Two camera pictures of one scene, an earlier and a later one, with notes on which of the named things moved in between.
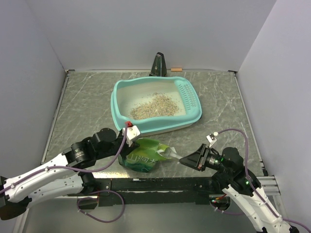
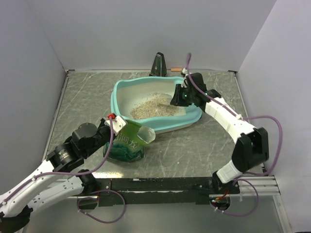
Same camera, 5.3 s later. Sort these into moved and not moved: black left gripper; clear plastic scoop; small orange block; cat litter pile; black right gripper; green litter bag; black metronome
Moved: black left gripper; black right gripper; clear plastic scoop; green litter bag
Not moved: black metronome; small orange block; cat litter pile
